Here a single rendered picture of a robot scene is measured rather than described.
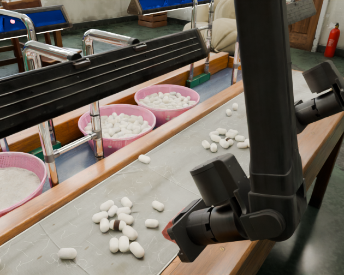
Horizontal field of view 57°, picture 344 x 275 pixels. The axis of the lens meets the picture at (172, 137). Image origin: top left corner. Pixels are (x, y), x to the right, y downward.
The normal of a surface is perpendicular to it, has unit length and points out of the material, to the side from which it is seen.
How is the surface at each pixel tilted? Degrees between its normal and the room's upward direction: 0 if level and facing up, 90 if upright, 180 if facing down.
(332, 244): 0
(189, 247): 49
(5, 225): 0
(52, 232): 0
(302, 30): 90
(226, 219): 61
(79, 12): 90
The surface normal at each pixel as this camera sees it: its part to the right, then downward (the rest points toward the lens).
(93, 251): 0.03, -0.87
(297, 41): -0.68, 0.36
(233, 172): 0.66, -0.44
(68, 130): 0.79, 0.32
